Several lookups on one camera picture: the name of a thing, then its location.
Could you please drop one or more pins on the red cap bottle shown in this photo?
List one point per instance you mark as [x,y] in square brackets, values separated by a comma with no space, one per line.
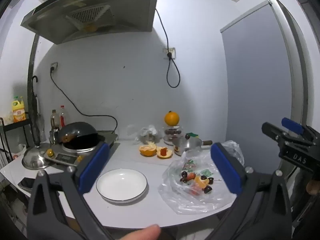
[62,118]

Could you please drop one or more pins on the yellow detergent bottle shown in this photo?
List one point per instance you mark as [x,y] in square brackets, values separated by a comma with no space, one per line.
[18,113]

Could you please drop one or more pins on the large steel lid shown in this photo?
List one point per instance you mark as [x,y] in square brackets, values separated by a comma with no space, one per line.
[35,158]

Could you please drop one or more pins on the red fruit piece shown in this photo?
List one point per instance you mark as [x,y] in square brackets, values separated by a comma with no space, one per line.
[177,150]

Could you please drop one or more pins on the small yellow object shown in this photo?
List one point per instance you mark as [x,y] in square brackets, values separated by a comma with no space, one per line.
[80,158]
[50,152]

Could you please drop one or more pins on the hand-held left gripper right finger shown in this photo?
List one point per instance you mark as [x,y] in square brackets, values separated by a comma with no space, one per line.
[226,170]

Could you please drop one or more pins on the strawberry inside orange peel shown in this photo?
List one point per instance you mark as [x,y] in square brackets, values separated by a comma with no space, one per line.
[163,152]

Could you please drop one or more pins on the grey refrigerator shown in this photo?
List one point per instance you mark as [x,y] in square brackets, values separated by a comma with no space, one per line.
[255,67]

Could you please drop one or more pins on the clear container of dates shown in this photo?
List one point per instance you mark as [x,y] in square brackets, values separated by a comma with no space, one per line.
[172,131]

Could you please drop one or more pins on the black metal rack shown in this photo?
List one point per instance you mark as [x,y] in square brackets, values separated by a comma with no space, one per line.
[15,125]

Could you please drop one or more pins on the grey wall socket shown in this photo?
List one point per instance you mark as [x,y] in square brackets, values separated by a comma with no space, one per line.
[54,65]

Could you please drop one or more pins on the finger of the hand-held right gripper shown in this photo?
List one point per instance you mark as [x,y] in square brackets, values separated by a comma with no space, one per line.
[291,125]
[271,129]

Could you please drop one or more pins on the person's left hand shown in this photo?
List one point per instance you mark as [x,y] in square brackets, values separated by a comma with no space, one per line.
[145,233]

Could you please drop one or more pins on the crumpled clear plastic bag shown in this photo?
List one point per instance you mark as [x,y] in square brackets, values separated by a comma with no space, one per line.
[132,130]

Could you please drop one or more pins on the grey vertical pipe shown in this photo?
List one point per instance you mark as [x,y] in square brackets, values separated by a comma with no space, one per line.
[31,67]

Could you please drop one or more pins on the printed clear plastic bag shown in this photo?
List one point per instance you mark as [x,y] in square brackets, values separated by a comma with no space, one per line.
[175,200]

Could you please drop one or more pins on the steel induction cooker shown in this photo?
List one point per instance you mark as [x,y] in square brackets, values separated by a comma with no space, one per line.
[65,158]

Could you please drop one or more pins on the dark sauce bottle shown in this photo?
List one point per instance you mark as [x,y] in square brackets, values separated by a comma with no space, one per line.
[53,120]

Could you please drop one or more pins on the green and yellow sponge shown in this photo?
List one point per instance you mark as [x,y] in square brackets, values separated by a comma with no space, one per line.
[193,135]

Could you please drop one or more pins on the white wall socket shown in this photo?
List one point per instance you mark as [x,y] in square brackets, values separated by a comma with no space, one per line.
[173,50]

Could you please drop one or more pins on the whole orange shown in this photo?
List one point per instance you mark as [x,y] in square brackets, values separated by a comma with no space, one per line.
[172,118]

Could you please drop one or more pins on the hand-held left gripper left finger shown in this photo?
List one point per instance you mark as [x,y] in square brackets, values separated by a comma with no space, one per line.
[92,170]

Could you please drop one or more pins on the white round plate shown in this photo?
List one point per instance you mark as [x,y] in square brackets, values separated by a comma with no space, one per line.
[120,185]

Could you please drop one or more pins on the orange peel half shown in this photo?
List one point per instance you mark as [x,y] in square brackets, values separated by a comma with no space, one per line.
[147,151]
[168,155]

